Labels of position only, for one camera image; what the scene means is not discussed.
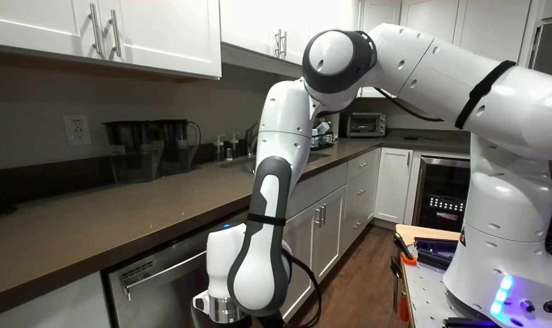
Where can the white perforated robot table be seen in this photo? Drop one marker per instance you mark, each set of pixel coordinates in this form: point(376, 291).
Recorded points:
point(427, 297)

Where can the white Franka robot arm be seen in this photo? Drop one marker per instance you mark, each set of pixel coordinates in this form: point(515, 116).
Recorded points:
point(422, 78)

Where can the black device on table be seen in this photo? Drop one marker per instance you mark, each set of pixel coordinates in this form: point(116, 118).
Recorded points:
point(436, 249)

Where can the orange clamp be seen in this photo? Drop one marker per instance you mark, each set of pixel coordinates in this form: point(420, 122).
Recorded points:
point(407, 257)

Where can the dish rack with dishes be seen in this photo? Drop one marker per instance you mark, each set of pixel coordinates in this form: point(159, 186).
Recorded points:
point(323, 133)

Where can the small dark water pitcher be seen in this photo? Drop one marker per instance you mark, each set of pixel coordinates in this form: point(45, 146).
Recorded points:
point(180, 146)

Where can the soap bottle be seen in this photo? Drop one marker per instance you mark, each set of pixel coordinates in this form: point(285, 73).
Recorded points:
point(220, 149)
point(234, 146)

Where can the white upper cabinet row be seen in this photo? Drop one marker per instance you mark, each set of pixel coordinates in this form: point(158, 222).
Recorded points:
point(445, 14)

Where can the white narrow lower cabinet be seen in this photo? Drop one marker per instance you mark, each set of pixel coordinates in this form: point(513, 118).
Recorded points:
point(394, 184)

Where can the white end cabinet panel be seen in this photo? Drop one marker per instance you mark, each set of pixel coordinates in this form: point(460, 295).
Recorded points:
point(50, 306)

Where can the white wall outlet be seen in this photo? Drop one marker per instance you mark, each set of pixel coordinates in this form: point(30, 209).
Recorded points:
point(77, 127)

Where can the light wooden board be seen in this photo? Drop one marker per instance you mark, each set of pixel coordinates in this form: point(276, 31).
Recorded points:
point(424, 231)

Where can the stainless steel dishwasher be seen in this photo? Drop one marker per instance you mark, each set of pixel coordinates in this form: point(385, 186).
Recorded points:
point(159, 284)

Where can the white lower cabinet row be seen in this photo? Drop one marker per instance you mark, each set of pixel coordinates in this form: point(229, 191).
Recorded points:
point(336, 224)

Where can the silver toaster oven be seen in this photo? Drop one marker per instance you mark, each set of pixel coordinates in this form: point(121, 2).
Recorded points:
point(367, 124)

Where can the white cabinet row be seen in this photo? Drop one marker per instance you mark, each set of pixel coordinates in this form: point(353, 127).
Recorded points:
point(336, 224)
point(445, 14)

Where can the white upper corner cabinet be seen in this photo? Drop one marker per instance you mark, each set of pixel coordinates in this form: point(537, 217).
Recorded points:
point(258, 24)

